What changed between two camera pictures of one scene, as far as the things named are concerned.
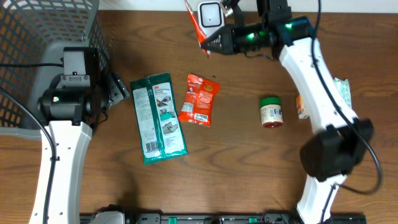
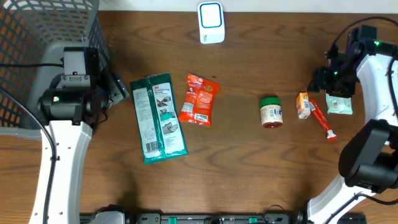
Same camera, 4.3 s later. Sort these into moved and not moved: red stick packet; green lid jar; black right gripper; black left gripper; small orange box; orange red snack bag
Moved: black right gripper; red stick packet
Not moved: small orange box; orange red snack bag; green lid jar; black left gripper
